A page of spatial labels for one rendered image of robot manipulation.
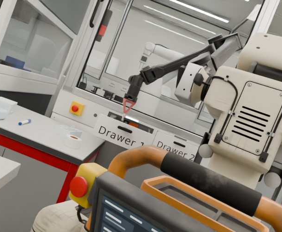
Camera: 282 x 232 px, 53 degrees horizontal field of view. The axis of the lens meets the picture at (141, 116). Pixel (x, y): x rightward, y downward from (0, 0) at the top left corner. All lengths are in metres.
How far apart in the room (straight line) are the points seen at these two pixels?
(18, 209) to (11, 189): 0.08
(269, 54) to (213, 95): 0.19
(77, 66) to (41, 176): 0.78
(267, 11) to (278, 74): 1.12
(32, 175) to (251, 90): 0.89
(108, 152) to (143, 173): 0.25
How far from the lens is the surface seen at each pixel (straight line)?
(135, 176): 1.76
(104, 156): 1.75
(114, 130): 1.38
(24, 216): 1.30
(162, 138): 1.70
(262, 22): 1.88
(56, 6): 2.21
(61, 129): 1.42
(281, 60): 0.84
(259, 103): 0.77
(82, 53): 1.77
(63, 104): 1.78
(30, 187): 1.26
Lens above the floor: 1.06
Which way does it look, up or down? 3 degrees down
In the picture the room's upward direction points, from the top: 22 degrees clockwise
